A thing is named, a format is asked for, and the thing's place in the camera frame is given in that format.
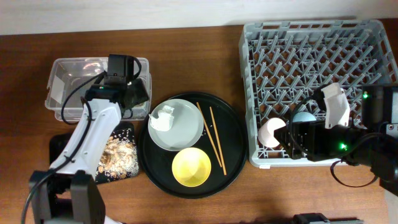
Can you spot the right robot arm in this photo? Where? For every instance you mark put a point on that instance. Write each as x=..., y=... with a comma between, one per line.
x=338, y=138

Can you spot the pink plastic cup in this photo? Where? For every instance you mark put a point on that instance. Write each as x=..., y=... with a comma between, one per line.
x=266, y=132

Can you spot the clear plastic bin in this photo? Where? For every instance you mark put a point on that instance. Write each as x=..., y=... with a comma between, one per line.
x=69, y=73

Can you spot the white napkin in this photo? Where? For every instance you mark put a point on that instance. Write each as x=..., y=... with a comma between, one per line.
x=164, y=120

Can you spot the wooden chopstick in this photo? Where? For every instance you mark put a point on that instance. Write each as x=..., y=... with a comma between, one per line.
x=209, y=135
x=218, y=142

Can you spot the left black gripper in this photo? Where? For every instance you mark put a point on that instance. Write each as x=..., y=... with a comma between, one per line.
x=142, y=90

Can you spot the grey dishwasher rack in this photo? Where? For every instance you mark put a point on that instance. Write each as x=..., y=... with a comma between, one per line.
x=284, y=62

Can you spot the grey round plate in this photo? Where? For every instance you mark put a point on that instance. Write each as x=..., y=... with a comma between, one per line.
x=186, y=129

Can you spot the black device at bottom edge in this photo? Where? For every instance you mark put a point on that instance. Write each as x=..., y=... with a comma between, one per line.
x=319, y=218

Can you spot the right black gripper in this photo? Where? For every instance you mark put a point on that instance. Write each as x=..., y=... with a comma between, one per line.
x=313, y=130

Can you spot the scattered food scraps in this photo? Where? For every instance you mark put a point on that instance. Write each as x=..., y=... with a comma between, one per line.
x=119, y=159

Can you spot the yellow bowl with food scraps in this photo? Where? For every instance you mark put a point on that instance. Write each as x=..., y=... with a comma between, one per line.
x=191, y=167

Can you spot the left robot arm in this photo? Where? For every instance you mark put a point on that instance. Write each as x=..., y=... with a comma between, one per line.
x=67, y=192

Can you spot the blue plastic cup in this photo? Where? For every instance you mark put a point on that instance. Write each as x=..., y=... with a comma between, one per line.
x=303, y=117

